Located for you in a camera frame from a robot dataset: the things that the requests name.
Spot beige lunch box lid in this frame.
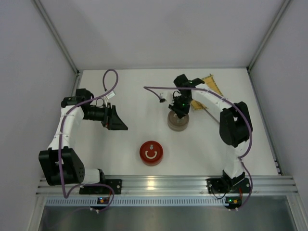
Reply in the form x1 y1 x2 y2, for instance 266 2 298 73
167 111 190 126

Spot beige lunch box container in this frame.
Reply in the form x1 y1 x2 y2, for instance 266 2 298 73
167 122 189 132

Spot metal tongs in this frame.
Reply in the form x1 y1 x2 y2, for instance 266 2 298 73
203 108 219 124

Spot red lunch box lid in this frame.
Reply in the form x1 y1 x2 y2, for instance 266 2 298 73
139 141 164 159

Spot red lunch box container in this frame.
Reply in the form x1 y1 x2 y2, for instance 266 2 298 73
141 156 163 166

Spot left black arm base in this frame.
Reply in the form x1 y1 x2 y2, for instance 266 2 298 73
79 179 122 195

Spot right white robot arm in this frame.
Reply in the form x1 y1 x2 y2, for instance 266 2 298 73
168 74 253 187

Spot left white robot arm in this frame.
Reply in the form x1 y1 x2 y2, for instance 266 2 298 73
38 89 128 186

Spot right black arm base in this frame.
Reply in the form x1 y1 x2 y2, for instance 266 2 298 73
206 177 251 194

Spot yellow bamboo mat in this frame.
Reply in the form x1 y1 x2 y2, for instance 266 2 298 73
191 74 223 110

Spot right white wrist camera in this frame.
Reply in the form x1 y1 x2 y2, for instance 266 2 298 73
159 91 173 104

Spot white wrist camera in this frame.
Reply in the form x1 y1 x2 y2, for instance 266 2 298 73
103 91 116 103
159 91 173 104

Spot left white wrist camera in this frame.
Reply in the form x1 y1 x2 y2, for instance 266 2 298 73
103 91 116 103

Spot aluminium front rail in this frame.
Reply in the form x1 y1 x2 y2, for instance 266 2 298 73
36 175 299 197

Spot grey slotted cable duct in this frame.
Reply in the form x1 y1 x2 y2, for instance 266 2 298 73
46 196 240 207

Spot left aluminium frame post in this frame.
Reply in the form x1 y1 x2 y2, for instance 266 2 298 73
31 0 80 76

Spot aluminium frame post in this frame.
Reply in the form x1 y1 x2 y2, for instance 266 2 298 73
31 0 80 76
246 0 293 74

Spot right aluminium frame post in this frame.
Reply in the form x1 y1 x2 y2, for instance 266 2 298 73
246 0 293 74

